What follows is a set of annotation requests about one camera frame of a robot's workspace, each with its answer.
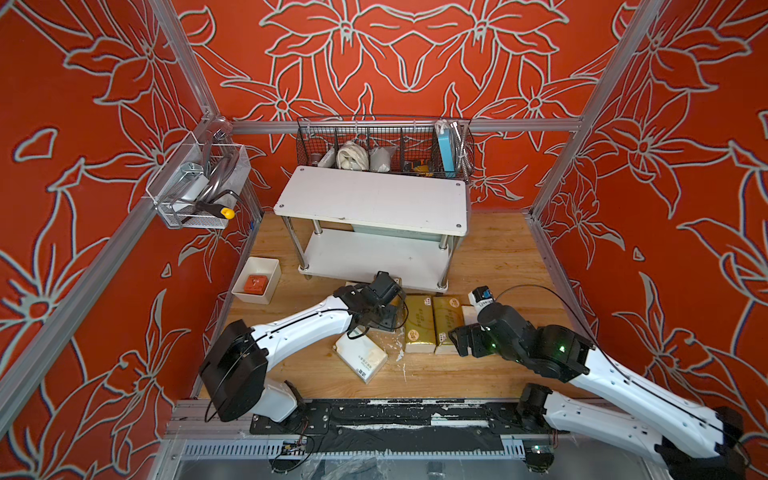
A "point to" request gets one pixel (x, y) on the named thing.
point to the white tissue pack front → (365, 355)
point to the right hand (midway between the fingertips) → (459, 333)
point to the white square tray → (258, 266)
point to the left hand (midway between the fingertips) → (386, 314)
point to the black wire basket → (429, 147)
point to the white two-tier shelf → (358, 224)
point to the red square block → (255, 284)
